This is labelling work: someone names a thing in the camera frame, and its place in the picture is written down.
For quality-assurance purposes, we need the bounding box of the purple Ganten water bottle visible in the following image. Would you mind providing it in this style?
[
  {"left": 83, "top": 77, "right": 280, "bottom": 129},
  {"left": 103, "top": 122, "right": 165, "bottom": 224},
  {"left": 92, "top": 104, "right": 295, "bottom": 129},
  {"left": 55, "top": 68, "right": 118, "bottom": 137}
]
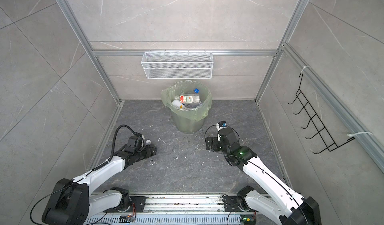
[{"left": 185, "top": 102, "right": 202, "bottom": 109}]

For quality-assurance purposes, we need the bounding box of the clear bottle yellow label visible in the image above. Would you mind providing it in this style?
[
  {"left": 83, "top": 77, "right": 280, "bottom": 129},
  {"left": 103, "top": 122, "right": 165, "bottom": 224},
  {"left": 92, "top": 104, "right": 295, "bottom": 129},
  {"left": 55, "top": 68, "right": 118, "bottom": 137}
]
[{"left": 172, "top": 99, "right": 186, "bottom": 109}]

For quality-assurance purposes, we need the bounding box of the small bottle green red label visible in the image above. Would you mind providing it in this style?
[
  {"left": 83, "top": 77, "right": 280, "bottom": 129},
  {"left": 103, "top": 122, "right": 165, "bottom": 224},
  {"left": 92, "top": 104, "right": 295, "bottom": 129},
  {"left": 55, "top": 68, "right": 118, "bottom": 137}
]
[{"left": 175, "top": 94, "right": 201, "bottom": 104}]

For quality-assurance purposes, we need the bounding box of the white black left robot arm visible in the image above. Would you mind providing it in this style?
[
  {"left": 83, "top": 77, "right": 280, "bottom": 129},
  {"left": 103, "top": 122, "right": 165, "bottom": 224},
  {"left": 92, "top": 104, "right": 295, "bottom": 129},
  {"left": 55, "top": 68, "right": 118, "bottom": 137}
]
[{"left": 42, "top": 137, "right": 157, "bottom": 225}]

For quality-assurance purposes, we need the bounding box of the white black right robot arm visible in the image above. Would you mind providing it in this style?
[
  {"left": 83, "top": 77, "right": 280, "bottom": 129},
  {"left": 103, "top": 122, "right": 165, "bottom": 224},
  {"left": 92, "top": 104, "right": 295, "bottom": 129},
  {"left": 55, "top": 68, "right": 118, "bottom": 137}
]
[{"left": 204, "top": 123, "right": 322, "bottom": 225}]

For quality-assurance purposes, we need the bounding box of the green plastic bin liner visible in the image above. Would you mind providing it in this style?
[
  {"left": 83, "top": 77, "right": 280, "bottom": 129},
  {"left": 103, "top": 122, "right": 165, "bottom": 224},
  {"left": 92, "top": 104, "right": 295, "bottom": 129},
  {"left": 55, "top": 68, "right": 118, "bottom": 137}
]
[{"left": 161, "top": 80, "right": 213, "bottom": 118}]

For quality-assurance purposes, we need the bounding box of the grey mesh waste bin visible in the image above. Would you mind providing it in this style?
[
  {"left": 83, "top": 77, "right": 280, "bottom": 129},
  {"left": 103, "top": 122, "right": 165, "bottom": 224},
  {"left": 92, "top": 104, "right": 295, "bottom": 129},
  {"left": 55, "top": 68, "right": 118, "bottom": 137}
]
[{"left": 172, "top": 111, "right": 205, "bottom": 134}]

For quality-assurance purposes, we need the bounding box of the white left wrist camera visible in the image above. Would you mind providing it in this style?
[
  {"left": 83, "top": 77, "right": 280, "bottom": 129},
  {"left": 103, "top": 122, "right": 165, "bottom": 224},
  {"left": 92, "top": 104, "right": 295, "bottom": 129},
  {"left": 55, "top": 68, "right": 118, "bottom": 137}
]
[{"left": 135, "top": 133, "right": 145, "bottom": 146}]

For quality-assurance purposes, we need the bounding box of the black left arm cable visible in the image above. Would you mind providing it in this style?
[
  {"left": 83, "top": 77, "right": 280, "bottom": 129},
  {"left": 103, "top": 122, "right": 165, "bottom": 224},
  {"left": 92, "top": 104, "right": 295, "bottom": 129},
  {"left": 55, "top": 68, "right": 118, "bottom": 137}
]
[{"left": 29, "top": 124, "right": 139, "bottom": 225}]

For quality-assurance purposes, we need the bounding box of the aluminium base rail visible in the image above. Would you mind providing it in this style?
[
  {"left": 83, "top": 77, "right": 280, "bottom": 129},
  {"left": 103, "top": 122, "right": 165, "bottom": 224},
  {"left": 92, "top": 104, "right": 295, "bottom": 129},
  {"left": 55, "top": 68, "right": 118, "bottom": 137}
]
[{"left": 75, "top": 191, "right": 298, "bottom": 225}]

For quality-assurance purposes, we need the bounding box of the white wire mesh shelf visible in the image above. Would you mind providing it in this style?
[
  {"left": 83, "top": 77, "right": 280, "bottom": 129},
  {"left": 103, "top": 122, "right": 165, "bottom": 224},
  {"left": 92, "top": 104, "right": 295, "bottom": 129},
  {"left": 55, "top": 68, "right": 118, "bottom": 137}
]
[{"left": 141, "top": 51, "right": 214, "bottom": 79}]

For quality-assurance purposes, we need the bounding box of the black wire hook rack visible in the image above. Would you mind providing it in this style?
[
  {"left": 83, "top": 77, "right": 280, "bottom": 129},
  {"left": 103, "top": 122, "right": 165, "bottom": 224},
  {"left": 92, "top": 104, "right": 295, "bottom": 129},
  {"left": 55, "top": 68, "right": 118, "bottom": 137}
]
[{"left": 287, "top": 73, "right": 355, "bottom": 155}]

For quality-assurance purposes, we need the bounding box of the aluminium frame rail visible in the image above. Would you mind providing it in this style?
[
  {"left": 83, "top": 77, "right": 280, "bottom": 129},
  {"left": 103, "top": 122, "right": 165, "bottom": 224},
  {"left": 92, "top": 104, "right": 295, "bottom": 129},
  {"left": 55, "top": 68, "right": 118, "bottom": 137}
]
[{"left": 47, "top": 0, "right": 122, "bottom": 104}]

